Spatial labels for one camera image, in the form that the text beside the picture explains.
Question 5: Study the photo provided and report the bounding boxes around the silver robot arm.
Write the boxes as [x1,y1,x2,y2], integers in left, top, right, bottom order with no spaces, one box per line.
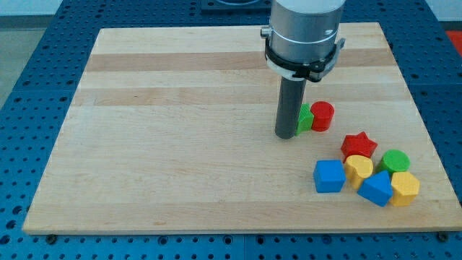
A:
[261,0,346,82]

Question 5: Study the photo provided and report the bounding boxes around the wooden board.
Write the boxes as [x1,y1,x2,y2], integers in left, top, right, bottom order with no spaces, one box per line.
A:
[22,22,461,235]

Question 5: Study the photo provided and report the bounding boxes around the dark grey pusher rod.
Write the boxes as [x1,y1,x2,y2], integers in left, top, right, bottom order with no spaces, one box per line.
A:
[275,77,306,139]

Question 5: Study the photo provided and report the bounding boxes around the green star block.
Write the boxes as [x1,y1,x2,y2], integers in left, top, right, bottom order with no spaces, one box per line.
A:
[295,103,314,136]

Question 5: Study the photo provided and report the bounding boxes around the red cylinder block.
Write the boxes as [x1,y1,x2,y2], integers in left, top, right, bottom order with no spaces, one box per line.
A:
[310,101,335,132]

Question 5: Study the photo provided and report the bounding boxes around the blue cube block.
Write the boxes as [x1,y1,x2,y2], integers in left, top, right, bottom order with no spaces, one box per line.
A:
[313,160,346,193]

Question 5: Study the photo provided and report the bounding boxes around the red star block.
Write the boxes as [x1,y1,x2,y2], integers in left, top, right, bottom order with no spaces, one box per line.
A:
[341,131,378,161]

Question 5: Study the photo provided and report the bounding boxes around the yellow heart block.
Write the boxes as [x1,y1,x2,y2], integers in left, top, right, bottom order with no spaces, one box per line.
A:
[344,155,374,190]

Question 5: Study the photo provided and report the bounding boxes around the blue triangle block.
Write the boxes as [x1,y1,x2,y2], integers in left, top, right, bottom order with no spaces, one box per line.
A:
[357,170,393,207]

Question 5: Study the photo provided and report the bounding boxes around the green cylinder block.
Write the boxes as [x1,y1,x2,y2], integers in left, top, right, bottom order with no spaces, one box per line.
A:
[375,149,411,176]

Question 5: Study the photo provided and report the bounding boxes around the yellow hexagon block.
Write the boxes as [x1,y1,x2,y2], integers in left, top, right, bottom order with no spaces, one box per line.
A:
[389,171,420,207]

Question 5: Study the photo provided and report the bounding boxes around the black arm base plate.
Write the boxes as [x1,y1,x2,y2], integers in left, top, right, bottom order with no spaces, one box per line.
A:
[199,0,271,13]

